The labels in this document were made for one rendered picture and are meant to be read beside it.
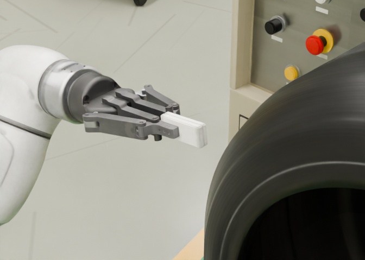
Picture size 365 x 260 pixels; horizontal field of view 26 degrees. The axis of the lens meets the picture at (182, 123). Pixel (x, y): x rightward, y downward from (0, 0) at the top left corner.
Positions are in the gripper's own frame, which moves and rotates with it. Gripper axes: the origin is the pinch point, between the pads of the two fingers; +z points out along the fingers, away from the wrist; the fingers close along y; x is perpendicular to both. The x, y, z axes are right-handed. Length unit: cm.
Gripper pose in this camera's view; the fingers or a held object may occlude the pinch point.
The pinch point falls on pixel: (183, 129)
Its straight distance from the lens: 103.0
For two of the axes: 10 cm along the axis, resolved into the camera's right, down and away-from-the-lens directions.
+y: 7.0, -3.8, 6.1
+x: 1.1, 9.0, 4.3
